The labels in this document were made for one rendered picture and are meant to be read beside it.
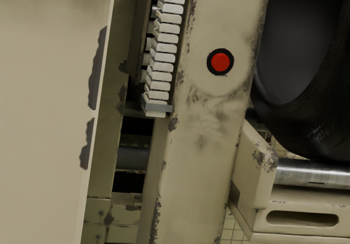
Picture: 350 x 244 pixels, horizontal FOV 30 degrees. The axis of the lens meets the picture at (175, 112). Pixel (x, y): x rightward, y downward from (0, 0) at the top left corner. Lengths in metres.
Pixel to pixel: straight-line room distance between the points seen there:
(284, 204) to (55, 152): 0.89
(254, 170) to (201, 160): 0.11
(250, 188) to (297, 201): 0.09
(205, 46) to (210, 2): 0.07
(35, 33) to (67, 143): 0.04
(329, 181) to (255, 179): 0.14
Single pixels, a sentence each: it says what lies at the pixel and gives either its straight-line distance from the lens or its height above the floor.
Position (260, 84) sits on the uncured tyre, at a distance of 1.27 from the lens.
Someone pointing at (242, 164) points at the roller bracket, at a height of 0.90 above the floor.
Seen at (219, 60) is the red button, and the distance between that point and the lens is 1.07.
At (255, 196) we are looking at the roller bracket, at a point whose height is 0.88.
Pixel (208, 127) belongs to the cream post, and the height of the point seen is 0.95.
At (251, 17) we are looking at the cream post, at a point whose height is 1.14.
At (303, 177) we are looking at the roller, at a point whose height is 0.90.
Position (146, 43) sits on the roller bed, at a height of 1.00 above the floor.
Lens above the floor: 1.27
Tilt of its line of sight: 17 degrees down
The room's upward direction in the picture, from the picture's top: 10 degrees clockwise
